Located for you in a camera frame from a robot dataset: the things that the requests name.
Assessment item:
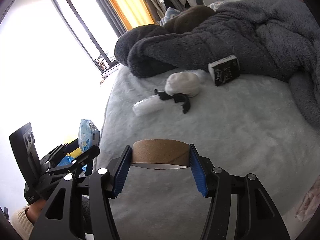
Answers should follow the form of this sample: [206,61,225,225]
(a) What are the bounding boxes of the yellow curtain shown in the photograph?
[109,0,155,31]

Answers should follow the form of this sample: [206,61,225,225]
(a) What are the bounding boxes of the dark grey fleece blanket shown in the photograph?
[114,0,319,126]

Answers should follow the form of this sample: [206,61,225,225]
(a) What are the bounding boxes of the black curved plastic part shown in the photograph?
[154,89,191,114]

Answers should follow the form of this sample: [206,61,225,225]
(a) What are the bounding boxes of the blue pet food bag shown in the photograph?
[57,155,87,172]

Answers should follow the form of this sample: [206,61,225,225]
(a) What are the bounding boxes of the bubble wrap piece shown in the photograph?
[132,95,164,116]

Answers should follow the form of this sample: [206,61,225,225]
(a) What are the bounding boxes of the yellow plastic bag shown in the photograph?
[67,148,82,159]

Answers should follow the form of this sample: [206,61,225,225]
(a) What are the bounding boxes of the grey curtain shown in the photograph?
[95,0,127,37]

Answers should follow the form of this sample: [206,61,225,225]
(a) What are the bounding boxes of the blue tissue pack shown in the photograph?
[78,119,100,153]

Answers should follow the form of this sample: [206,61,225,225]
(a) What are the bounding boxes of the brown plush pillow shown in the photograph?
[164,5,216,34]

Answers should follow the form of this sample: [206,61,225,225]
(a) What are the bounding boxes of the window with dark frame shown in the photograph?
[53,0,118,75]

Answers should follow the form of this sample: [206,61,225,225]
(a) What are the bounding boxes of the cardboard tape roll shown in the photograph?
[131,139,190,170]

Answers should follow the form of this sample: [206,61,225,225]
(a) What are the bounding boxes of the person left hand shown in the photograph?
[25,199,46,225]

